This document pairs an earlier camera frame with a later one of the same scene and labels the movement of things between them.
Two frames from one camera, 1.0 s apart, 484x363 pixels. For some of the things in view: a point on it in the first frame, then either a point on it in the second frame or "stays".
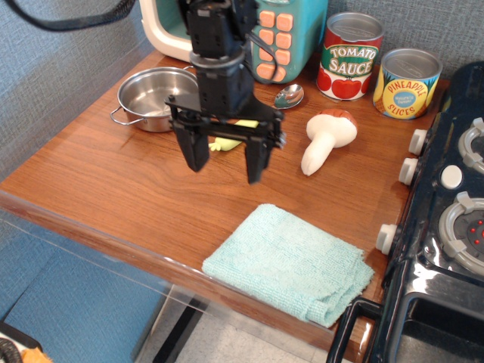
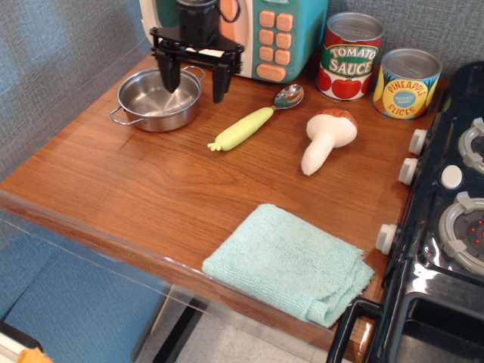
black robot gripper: [224, 104] → [197, 36]
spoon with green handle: [286, 96] stays
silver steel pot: [141, 97] stays
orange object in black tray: [35, 355] stays
